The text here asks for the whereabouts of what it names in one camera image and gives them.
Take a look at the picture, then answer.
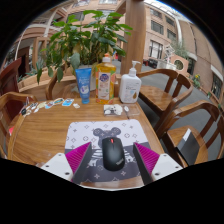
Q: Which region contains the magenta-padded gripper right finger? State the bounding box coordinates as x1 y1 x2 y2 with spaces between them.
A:
132 142 184 186

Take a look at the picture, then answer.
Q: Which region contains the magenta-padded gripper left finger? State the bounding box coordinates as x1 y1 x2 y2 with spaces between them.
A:
40 141 93 185

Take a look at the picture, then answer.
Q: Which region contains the wooden pergola post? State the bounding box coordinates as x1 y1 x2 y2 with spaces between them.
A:
114 0 148 77

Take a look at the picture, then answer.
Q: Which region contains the black computer mouse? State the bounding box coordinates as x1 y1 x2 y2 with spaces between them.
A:
101 136 126 172

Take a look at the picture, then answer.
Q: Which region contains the blue squeeze tube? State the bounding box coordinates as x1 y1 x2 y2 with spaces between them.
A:
74 66 93 105

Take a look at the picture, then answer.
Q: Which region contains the wooden panel with round opening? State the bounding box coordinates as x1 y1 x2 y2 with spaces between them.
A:
169 54 190 78

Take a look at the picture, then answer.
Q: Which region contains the large potted green plant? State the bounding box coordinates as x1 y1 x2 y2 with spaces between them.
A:
34 9 134 86

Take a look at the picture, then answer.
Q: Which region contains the grey bear-print mouse pad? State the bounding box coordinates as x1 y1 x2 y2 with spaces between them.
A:
64 118 151 184

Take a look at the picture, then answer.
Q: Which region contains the pale yellow sticker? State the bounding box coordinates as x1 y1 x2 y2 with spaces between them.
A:
36 101 48 110

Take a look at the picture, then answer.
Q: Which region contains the clear plastic sticker packet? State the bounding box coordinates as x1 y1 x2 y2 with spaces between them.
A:
102 103 141 118

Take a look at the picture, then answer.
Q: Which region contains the white pump bottle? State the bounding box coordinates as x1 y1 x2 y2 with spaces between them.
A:
118 60 143 104

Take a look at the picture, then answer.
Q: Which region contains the black flat case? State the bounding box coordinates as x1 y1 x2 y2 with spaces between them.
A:
175 128 201 167

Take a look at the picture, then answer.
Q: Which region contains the dark red wooden pedestal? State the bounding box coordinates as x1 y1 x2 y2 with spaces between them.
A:
0 57 24 123

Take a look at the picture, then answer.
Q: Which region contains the wooden planter box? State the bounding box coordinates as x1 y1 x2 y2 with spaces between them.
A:
17 68 54 101

